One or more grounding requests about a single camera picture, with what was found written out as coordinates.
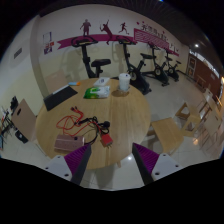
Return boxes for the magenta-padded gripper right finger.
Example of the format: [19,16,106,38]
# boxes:
[132,143,184,186]

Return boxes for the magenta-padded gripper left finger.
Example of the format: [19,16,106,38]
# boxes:
[42,143,93,186]

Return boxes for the red charger block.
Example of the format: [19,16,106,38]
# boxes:
[99,132,114,148]

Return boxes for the square wooden side table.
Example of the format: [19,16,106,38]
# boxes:
[151,117,185,155]

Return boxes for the dark grey tablet case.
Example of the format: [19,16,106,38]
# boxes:
[43,84,79,112]

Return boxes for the beige wooden chair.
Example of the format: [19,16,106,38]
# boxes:
[11,98,38,141]

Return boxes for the green wet wipes pack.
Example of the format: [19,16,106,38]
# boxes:
[83,85,111,100]

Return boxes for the round brown coaster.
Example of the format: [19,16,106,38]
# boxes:
[111,89,130,98]

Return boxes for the group of wooden chairs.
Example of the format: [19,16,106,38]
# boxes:
[174,88,224,158]

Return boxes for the white wipes pack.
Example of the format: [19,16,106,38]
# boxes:
[93,77,111,88]

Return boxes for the white tissue roll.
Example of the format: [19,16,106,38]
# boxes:
[118,72,132,93]

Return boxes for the black exercise bike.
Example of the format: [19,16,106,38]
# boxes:
[70,35,112,79]
[163,49,183,83]
[139,42,171,88]
[116,35,153,96]

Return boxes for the red cable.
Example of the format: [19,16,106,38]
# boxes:
[55,105,104,138]

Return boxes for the black cable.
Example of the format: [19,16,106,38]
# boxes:
[74,115,112,144]

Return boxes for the wall poster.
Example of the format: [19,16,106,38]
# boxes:
[42,32,54,55]

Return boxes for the dark wall plaque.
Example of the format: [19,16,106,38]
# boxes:
[13,47,23,60]

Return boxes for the magenta sports wall decal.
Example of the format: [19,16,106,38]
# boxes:
[56,19,181,57]

